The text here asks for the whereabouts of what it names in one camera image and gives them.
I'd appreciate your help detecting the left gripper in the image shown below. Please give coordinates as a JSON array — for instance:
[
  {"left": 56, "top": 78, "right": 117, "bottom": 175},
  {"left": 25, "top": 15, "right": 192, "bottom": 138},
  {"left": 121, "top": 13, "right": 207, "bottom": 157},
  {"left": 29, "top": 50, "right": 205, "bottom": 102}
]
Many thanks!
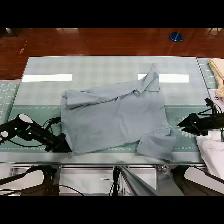
[{"left": 46, "top": 132, "right": 73, "bottom": 154}]

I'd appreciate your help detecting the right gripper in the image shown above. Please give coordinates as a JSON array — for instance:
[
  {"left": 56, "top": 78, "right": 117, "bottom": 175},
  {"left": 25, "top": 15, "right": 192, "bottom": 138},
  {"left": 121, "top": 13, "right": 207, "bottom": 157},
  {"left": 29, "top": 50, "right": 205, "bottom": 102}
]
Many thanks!
[{"left": 176, "top": 112, "right": 203, "bottom": 136}]

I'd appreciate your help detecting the light blue shirt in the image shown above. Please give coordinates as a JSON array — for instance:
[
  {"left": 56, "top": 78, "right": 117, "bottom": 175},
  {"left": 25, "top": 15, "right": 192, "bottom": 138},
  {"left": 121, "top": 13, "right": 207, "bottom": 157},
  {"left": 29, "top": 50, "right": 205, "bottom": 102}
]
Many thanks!
[{"left": 60, "top": 63, "right": 177, "bottom": 162}]

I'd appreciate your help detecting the white garment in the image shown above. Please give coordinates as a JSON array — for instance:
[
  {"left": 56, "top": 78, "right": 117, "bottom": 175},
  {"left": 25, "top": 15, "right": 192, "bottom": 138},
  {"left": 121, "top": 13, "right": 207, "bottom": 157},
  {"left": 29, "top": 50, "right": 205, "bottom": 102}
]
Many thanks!
[{"left": 195, "top": 130, "right": 224, "bottom": 181}]

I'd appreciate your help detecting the beige garment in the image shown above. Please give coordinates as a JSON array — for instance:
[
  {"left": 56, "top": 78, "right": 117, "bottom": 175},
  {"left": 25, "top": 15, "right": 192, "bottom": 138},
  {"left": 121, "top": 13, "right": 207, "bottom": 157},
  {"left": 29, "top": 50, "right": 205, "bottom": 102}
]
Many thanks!
[{"left": 207, "top": 58, "right": 224, "bottom": 102}]

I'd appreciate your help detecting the round blue object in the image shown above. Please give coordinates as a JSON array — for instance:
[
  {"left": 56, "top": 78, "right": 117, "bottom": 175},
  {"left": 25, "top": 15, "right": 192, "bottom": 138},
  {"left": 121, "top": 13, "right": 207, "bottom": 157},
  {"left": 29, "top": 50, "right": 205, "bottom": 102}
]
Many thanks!
[{"left": 169, "top": 31, "right": 184, "bottom": 43}]

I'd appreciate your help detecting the black cable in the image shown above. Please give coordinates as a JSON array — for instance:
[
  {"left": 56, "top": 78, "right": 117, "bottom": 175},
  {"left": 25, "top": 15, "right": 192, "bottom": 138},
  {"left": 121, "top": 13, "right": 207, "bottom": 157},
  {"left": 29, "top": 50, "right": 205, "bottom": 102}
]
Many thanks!
[
  {"left": 57, "top": 184, "right": 85, "bottom": 197},
  {"left": 42, "top": 116, "right": 63, "bottom": 135},
  {"left": 111, "top": 166, "right": 122, "bottom": 197}
]

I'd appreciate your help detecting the silver frame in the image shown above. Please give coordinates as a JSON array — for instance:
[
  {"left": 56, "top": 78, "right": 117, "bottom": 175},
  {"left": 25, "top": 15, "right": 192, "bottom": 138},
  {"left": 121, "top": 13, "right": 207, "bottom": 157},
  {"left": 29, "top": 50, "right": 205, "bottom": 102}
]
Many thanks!
[{"left": 0, "top": 161, "right": 224, "bottom": 197}]

